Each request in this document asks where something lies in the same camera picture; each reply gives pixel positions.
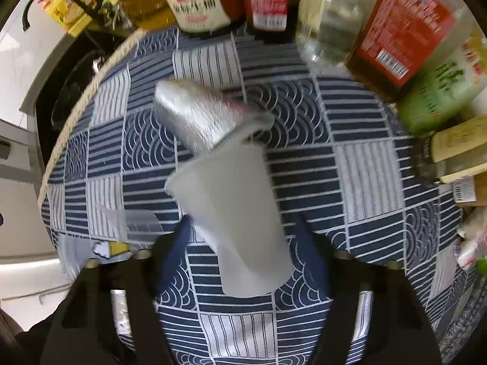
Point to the grey cabinet front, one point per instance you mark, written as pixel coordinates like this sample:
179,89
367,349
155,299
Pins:
15,182

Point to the silver foil bag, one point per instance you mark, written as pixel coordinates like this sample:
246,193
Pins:
190,114

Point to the blue patterned tablecloth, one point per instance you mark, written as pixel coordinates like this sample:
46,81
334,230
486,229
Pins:
361,159

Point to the yellow dish soap bottle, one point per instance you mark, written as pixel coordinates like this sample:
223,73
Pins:
70,3

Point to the clear cooking oil jug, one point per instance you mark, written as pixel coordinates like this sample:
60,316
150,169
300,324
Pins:
144,0

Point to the dark bottle with red label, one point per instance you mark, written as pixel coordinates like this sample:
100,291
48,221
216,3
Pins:
266,0

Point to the clear bottle with yellow cap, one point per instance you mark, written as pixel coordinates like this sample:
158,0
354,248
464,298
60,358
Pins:
327,22

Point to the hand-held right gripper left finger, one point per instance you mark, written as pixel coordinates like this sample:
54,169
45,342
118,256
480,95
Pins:
177,243

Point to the white yellow wrapper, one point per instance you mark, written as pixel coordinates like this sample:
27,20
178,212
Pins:
110,250

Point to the green label bottle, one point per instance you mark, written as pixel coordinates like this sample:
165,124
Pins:
437,99

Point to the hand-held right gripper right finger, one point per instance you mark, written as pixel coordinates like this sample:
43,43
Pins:
310,253

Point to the black sink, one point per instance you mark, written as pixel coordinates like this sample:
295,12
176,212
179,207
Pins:
43,129

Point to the clear plastic wrapper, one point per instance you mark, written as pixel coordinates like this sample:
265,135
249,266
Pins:
133,222

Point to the amber bottle with red label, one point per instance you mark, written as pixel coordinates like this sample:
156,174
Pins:
403,30

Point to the clear plastic cup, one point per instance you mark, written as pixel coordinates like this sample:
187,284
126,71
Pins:
236,213

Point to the small cream label bottle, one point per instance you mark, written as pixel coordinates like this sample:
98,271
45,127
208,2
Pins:
460,144

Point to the dark soy sauce jug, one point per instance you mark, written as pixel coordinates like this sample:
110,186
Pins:
190,5

